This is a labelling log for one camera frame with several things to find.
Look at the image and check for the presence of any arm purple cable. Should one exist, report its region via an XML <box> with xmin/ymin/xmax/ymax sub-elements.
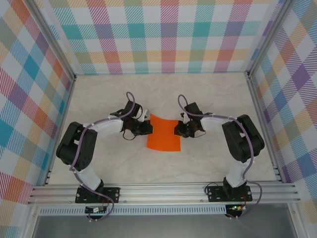
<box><xmin>177</xmin><ymin>94</ymin><xmax>264</xmax><ymax>220</ymax></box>
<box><xmin>70</xmin><ymin>91</ymin><xmax>143</xmax><ymax>222</ymax></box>

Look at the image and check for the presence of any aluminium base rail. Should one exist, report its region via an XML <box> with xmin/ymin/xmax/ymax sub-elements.
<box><xmin>27</xmin><ymin>182</ymin><xmax>302</xmax><ymax>205</ymax></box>

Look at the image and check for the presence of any grey metal panel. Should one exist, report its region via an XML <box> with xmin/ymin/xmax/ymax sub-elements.
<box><xmin>32</xmin><ymin>214</ymin><xmax>298</xmax><ymax>238</ymax></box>

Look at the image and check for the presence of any aluminium frame post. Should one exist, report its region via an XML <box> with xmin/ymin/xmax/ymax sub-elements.
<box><xmin>244</xmin><ymin>0</ymin><xmax>292</xmax><ymax>79</ymax></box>
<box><xmin>29</xmin><ymin>0</ymin><xmax>77</xmax><ymax>81</ymax></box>

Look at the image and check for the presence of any left gripper thin black cable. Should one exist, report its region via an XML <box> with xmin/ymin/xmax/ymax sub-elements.
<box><xmin>123</xmin><ymin>128</ymin><xmax>139</xmax><ymax>142</ymax></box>

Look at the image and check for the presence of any aluminium side rail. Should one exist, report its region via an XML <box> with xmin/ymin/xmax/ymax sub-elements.
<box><xmin>43</xmin><ymin>76</ymin><xmax>76</xmax><ymax>186</ymax></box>
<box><xmin>246</xmin><ymin>74</ymin><xmax>283</xmax><ymax>183</ymax></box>

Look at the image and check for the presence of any right gripper thin black cable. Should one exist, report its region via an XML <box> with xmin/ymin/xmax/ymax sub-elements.
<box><xmin>192</xmin><ymin>128</ymin><xmax>207</xmax><ymax>139</ymax></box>

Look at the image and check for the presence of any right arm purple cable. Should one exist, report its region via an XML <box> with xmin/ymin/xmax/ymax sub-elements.
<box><xmin>177</xmin><ymin>94</ymin><xmax>264</xmax><ymax>220</ymax></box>

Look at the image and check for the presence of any perforated metal cable duct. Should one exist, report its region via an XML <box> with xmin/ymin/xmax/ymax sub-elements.
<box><xmin>38</xmin><ymin>207</ymin><xmax>227</xmax><ymax>216</ymax></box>

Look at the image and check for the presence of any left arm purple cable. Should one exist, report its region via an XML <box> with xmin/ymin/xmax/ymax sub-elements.
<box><xmin>70</xmin><ymin>91</ymin><xmax>143</xmax><ymax>222</ymax></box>

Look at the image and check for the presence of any orange paper sheet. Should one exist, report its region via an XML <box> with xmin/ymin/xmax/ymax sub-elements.
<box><xmin>146</xmin><ymin>114</ymin><xmax>183</xmax><ymax>152</ymax></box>

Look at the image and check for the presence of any small black circuit board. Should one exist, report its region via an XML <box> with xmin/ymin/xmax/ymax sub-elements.
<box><xmin>85</xmin><ymin>207</ymin><xmax>107</xmax><ymax>214</ymax></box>

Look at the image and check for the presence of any gripper thin black cable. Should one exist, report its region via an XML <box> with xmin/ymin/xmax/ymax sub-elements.
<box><xmin>123</xmin><ymin>128</ymin><xmax>139</xmax><ymax>142</ymax></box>
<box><xmin>192</xmin><ymin>128</ymin><xmax>207</xmax><ymax>139</ymax></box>

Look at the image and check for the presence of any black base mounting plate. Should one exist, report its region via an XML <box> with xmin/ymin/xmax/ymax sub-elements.
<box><xmin>75</xmin><ymin>186</ymin><xmax>121</xmax><ymax>204</ymax></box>
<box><xmin>207</xmin><ymin>185</ymin><xmax>253</xmax><ymax>203</ymax></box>

